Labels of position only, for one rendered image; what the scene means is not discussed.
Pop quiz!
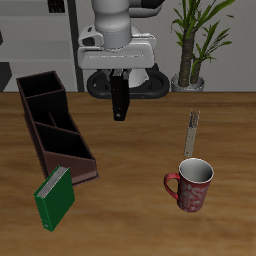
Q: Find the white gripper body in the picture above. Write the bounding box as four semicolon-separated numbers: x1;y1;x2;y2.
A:
76;34;157;71

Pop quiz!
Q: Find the dark brown desk caddy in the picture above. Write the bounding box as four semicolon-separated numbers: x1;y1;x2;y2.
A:
15;70;100;187

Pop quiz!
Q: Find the red patterned mug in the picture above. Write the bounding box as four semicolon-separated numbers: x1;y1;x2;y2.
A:
163;157;215;214

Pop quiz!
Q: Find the green book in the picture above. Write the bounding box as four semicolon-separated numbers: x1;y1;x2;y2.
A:
33;164;76;233

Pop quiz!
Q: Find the green pot plant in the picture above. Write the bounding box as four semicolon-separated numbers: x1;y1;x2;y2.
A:
169;0;237;93

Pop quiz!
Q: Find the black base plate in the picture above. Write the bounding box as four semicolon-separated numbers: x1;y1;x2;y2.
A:
86;63;171;100

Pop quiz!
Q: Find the dark grey vertical post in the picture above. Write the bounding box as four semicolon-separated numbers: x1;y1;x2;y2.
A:
67;0;85;93

